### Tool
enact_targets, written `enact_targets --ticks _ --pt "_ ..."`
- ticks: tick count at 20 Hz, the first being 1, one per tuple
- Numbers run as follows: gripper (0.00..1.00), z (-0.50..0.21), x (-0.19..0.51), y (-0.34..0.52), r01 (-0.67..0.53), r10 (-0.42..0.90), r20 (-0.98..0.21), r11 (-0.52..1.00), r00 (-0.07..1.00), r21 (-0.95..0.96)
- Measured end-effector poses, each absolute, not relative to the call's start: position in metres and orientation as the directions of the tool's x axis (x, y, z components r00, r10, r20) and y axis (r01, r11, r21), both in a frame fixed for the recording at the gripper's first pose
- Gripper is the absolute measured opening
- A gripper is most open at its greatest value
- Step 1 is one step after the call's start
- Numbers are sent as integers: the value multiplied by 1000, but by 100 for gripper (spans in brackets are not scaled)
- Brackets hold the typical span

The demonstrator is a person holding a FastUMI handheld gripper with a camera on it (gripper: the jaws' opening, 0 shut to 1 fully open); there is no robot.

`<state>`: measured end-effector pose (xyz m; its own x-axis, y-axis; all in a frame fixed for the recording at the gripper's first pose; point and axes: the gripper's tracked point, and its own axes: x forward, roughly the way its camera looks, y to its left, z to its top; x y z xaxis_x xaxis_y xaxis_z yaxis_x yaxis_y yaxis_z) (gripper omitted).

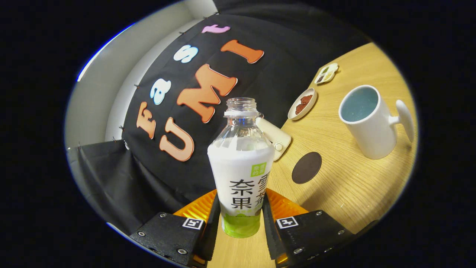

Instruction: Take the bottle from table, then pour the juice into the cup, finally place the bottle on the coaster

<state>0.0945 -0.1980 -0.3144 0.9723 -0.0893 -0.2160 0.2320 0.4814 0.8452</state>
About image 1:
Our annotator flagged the white oval plate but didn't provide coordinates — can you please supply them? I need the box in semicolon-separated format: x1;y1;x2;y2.
287;88;318;121

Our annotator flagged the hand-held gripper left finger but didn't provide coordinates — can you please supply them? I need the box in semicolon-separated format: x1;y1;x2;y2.
129;189;221;268

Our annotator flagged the white cup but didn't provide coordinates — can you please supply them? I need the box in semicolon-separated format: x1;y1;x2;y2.
338;85;415;160

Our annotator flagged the wooden table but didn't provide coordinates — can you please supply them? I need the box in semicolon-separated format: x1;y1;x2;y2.
206;42;419;268

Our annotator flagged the white divided condiment dish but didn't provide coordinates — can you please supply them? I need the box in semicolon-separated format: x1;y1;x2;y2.
314;63;339;85

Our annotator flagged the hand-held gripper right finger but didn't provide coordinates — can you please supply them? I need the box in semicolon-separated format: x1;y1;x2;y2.
261;188;354;268

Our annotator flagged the white green label juice bottle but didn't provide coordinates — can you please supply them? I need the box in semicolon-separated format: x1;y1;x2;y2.
207;98;276;239

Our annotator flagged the cream white appliance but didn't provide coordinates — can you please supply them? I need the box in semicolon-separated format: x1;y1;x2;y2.
256;117;292;162

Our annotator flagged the dark brown round coaster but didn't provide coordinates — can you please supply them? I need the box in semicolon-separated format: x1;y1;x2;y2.
292;151;322;184

